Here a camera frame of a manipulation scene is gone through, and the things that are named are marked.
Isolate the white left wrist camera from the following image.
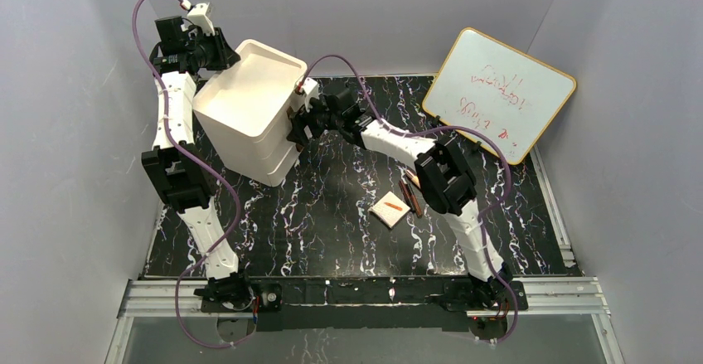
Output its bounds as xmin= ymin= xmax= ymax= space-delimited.
xmin=187 ymin=2 xmax=216 ymax=36

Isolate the yellow framed whiteboard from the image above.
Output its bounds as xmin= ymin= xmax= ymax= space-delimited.
xmin=422 ymin=27 xmax=577 ymax=165

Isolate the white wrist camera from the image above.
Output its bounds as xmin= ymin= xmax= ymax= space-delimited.
xmin=292 ymin=77 xmax=319 ymax=111
xmin=187 ymin=2 xmax=216 ymax=36

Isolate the aluminium front mounting rail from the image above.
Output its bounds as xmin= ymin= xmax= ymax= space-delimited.
xmin=119 ymin=276 xmax=610 ymax=318

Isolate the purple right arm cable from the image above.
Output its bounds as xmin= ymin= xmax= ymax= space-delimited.
xmin=295 ymin=54 xmax=520 ymax=344

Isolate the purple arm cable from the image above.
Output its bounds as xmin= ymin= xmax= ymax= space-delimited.
xmin=131 ymin=0 xmax=259 ymax=351
xmin=295 ymin=54 xmax=520 ymax=344

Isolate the dark brown makeup pencil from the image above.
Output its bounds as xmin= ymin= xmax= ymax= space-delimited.
xmin=398 ymin=177 xmax=413 ymax=213

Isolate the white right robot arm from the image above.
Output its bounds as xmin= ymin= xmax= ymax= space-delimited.
xmin=287 ymin=85 xmax=517 ymax=308

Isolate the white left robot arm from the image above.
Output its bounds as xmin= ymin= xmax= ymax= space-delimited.
xmin=142 ymin=17 xmax=255 ymax=311

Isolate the aluminium right side rail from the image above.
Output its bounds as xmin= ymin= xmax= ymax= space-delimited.
xmin=530 ymin=145 xmax=577 ymax=269

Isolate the white drawer organizer box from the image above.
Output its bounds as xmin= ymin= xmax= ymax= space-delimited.
xmin=193 ymin=39 xmax=308 ymax=187

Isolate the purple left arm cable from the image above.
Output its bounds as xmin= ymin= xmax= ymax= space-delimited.
xmin=131 ymin=0 xmax=259 ymax=351

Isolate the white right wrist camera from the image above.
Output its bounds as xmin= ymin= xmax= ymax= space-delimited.
xmin=292 ymin=77 xmax=319 ymax=111

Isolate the white square makeup palette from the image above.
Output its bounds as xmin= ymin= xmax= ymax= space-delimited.
xmin=369 ymin=192 xmax=410 ymax=229

